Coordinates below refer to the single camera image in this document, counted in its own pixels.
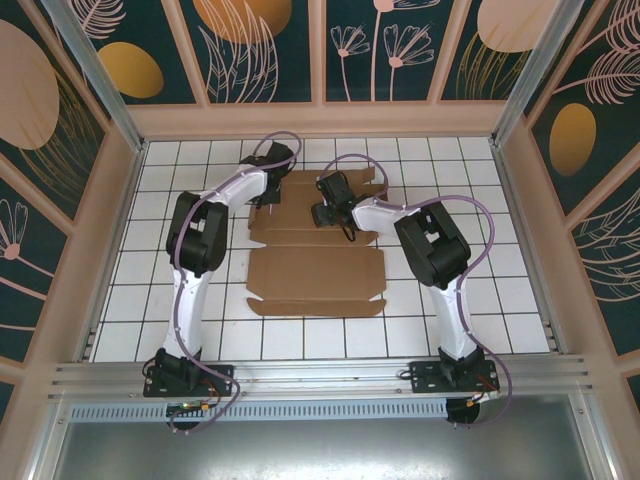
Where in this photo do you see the brown cardboard paper box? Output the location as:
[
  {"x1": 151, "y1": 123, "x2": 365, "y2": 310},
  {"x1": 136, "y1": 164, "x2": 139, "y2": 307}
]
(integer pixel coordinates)
[{"x1": 244, "y1": 167, "x2": 390, "y2": 319}]

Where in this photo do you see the small green circuit board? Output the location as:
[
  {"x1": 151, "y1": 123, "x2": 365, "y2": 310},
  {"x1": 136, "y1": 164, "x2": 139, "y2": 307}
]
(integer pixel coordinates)
[{"x1": 167, "y1": 401, "x2": 212, "y2": 417}]

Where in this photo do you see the grey metal sheet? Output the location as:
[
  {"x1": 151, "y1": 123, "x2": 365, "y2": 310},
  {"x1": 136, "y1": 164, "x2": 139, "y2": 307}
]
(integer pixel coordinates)
[{"x1": 27, "y1": 418, "x2": 614, "y2": 480}]

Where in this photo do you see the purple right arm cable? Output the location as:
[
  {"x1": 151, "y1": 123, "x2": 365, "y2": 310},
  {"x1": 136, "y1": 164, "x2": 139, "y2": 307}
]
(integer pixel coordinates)
[{"x1": 319, "y1": 153, "x2": 516, "y2": 431}]

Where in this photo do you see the aluminium mounting rail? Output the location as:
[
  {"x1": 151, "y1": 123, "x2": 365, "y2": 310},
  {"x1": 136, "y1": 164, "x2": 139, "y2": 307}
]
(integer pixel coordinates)
[{"x1": 47, "y1": 353, "x2": 596, "y2": 401}]

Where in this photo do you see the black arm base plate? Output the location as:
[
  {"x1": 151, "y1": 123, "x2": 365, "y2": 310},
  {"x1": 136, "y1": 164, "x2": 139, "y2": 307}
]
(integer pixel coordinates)
[
  {"x1": 143, "y1": 363, "x2": 236, "y2": 399},
  {"x1": 409, "y1": 360, "x2": 500, "y2": 396}
]

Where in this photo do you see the slotted grey cable tray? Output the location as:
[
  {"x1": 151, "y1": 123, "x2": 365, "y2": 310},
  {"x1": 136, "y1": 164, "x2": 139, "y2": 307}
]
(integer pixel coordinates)
[{"x1": 67, "y1": 398, "x2": 449, "y2": 422}]

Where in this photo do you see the aluminium corner post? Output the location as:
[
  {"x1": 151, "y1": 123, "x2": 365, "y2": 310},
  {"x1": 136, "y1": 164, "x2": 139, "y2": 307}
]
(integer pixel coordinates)
[
  {"x1": 39, "y1": 0, "x2": 147, "y2": 154},
  {"x1": 491, "y1": 0, "x2": 587, "y2": 149}
]

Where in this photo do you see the orange wire connector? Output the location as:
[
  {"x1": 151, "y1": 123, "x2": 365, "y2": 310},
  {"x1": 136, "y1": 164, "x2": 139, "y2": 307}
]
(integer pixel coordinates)
[{"x1": 467, "y1": 373, "x2": 502, "y2": 405}]

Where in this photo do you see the aluminium side rail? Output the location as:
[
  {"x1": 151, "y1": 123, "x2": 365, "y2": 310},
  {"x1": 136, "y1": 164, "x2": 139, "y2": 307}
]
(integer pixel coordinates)
[
  {"x1": 491, "y1": 141, "x2": 560, "y2": 355},
  {"x1": 74, "y1": 141, "x2": 147, "y2": 362}
]

